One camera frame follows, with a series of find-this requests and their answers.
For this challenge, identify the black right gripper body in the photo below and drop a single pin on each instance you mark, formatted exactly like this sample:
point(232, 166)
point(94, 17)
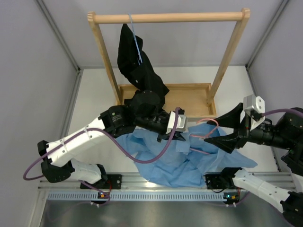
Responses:
point(262, 134)

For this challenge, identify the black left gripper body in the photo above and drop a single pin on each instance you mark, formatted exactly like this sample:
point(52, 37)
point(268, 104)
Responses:
point(155, 123)

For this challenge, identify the pink plastic hanger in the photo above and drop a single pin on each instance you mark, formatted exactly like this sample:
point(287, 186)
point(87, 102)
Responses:
point(204, 129)

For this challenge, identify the light blue shirt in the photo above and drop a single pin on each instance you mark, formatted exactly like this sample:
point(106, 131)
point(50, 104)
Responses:
point(185, 162)

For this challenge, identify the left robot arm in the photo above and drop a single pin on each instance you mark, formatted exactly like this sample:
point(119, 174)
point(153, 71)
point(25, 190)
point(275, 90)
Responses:
point(143, 110)

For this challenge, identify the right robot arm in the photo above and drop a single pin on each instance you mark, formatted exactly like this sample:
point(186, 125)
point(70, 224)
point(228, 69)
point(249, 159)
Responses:
point(280, 128)

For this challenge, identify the blue plastic hanger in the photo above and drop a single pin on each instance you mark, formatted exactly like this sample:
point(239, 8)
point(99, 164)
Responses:
point(135, 40)

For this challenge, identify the black shirt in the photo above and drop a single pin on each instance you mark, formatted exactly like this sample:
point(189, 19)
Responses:
point(143, 76)

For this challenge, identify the wooden clothes rack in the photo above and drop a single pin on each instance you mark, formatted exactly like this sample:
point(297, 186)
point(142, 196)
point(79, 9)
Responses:
point(196, 99)

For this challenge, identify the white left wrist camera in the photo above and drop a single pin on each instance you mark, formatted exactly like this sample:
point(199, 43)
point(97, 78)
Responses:
point(179, 123)

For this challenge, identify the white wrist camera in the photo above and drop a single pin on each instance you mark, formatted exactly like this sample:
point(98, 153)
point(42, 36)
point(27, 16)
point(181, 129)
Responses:
point(179, 123)
point(254, 107)

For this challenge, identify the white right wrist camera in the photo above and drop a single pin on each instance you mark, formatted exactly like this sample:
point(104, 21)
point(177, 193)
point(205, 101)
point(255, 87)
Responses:
point(254, 107)

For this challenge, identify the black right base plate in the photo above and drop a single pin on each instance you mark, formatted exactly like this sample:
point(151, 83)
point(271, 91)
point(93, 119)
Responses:
point(218, 182)

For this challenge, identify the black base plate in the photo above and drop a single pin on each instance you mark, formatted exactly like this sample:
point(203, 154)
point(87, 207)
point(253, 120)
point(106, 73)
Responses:
point(114, 181)
point(218, 182)

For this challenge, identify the aluminium mounting rail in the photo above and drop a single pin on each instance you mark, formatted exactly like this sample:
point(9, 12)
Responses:
point(134, 182)

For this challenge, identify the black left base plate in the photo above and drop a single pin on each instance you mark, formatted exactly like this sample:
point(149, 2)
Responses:
point(114, 181)

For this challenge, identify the grey slotted cable duct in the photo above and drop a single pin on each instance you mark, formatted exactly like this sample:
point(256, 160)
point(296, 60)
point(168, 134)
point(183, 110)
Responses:
point(142, 196)

